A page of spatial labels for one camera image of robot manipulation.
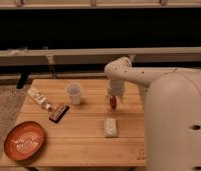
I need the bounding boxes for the brown chocolate bar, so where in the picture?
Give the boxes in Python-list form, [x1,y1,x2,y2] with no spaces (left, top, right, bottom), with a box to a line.
[49,103,69,123]

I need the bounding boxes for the wooden table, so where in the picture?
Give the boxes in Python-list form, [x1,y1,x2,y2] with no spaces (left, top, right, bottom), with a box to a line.
[0,79,146,167]

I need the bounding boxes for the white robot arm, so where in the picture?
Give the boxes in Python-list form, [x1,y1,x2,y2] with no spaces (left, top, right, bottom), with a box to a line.
[104,57,201,171]

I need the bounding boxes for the grey wall rail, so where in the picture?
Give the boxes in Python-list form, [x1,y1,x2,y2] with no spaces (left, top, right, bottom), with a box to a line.
[0,47,201,66]

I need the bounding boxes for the white tube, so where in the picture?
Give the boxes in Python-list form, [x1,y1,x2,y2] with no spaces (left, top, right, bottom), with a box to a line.
[27,88,52,111]

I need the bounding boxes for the red pepper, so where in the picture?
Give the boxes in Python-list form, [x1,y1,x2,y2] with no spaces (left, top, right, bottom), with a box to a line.
[109,96,117,109]

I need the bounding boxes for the clear plastic cup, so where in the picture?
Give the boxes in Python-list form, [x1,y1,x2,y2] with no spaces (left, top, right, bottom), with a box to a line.
[66,82,82,105]

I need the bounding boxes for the orange ceramic bowl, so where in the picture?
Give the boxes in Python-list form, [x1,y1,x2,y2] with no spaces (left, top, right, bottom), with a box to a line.
[4,121,45,161]

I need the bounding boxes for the white wrapped packet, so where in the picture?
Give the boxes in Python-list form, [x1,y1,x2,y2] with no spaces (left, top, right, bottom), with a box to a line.
[104,118,118,138]

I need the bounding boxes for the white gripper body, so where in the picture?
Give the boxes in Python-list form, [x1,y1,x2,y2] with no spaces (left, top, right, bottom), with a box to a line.
[107,80,125,98]

